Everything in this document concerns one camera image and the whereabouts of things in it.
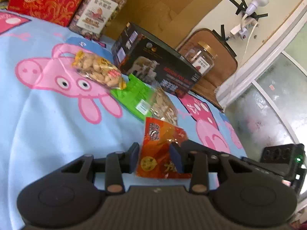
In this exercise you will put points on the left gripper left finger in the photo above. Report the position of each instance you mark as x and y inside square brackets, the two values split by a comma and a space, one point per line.
[118, 163]

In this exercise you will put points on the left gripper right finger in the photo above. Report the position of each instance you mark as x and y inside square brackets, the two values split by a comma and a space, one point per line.
[191, 158]

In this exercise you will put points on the orange red snack packet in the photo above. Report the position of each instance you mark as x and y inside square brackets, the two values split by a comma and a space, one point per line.
[154, 159]

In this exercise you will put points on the clear peanut snack bag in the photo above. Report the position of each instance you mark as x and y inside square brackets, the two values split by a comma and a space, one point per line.
[98, 69]

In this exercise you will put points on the silver metal tin box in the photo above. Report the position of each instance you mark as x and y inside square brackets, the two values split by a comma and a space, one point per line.
[140, 53]

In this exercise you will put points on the green snack packet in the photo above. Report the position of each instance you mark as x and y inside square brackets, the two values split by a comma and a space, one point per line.
[136, 97]

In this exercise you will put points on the white power strip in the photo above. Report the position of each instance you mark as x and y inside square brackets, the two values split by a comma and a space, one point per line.
[243, 33]

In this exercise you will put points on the nut jar gold lid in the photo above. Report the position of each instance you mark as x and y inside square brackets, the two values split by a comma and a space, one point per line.
[94, 16]

